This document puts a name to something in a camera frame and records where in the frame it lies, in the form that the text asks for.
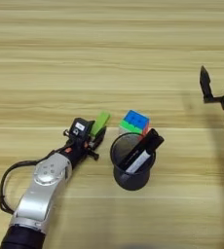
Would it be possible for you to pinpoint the white marker with black cap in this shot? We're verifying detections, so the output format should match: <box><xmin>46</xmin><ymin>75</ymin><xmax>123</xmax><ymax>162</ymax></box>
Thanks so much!
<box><xmin>125</xmin><ymin>134</ymin><xmax>166</xmax><ymax>174</ymax></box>

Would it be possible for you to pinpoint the green rectangular block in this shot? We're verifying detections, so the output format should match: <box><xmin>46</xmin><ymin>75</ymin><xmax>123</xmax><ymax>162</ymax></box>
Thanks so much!
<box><xmin>90</xmin><ymin>111</ymin><xmax>112</xmax><ymax>137</ymax></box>

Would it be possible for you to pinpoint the colourful puzzle cube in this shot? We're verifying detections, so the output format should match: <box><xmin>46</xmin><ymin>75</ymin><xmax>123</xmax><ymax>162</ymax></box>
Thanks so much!
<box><xmin>118</xmin><ymin>109</ymin><xmax>151</xmax><ymax>137</ymax></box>

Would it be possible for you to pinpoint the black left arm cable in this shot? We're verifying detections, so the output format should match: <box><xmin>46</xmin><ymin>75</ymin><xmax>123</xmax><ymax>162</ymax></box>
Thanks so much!
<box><xmin>0</xmin><ymin>149</ymin><xmax>58</xmax><ymax>215</ymax></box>

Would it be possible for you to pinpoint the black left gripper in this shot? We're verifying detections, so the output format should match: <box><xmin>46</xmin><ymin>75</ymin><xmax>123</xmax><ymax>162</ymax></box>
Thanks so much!
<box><xmin>54</xmin><ymin>126</ymin><xmax>108</xmax><ymax>169</ymax></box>

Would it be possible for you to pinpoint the black pen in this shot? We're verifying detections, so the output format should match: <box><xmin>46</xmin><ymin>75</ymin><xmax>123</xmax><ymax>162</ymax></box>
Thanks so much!
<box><xmin>119</xmin><ymin>128</ymin><xmax>158</xmax><ymax>169</ymax></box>

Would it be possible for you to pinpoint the black mesh pen cup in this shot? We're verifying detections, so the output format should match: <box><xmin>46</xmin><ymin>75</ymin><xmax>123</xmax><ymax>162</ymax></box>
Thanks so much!
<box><xmin>109</xmin><ymin>131</ymin><xmax>157</xmax><ymax>192</ymax></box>

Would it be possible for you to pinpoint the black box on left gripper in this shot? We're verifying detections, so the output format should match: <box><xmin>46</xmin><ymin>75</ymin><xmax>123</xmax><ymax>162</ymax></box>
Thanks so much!
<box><xmin>68</xmin><ymin>117</ymin><xmax>96</xmax><ymax>140</ymax></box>

